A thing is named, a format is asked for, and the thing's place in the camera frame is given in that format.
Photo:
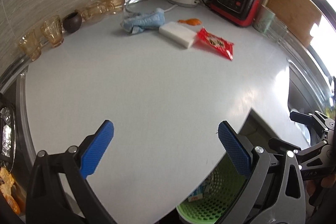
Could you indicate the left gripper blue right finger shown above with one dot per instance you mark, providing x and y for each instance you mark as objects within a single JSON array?
[{"x": 234, "y": 148}]

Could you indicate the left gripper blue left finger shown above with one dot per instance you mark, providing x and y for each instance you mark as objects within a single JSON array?
[{"x": 93, "y": 148}]

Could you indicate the blue cleaning cloth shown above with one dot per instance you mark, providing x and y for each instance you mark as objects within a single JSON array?
[{"x": 139, "y": 23}]

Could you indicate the green plastic trash basket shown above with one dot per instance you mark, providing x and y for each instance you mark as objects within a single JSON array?
[{"x": 225, "y": 186}]

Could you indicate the person's right hand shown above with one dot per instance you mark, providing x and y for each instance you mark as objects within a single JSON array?
[{"x": 326, "y": 182}]

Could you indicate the blue white milk carton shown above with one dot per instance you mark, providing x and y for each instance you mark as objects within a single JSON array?
[{"x": 200, "y": 192}]

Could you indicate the stainless steel sink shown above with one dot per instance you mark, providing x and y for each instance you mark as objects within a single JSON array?
[{"x": 309, "y": 93}]

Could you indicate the food scraps pile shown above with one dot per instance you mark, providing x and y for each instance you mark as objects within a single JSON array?
[{"x": 7, "y": 181}]

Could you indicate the foil stove burner liner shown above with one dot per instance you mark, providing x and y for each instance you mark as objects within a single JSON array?
[{"x": 7, "y": 135}]

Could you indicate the red snack packet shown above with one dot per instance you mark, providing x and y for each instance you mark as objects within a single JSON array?
[{"x": 220, "y": 45}]

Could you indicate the white sponge block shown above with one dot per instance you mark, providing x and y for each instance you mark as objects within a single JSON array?
[{"x": 178, "y": 33}]

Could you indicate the amber glass cup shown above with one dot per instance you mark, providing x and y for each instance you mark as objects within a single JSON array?
[
  {"x": 51, "y": 29},
  {"x": 30, "y": 45}
]

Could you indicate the dark brown clay pot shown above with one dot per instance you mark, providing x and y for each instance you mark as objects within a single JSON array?
[{"x": 72, "y": 22}]

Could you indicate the ceramic cup with drawing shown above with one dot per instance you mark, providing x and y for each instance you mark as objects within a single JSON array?
[{"x": 263, "y": 19}]

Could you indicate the flat orange peel piece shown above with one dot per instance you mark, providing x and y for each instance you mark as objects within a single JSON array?
[{"x": 190, "y": 22}]

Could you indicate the glass teapot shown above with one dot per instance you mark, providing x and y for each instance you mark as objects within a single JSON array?
[{"x": 94, "y": 12}]

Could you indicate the stacked amber glass cups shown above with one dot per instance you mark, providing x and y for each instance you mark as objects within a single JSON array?
[{"x": 114, "y": 6}]

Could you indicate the wooden cutting board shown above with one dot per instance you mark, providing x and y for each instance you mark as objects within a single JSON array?
[{"x": 298, "y": 15}]

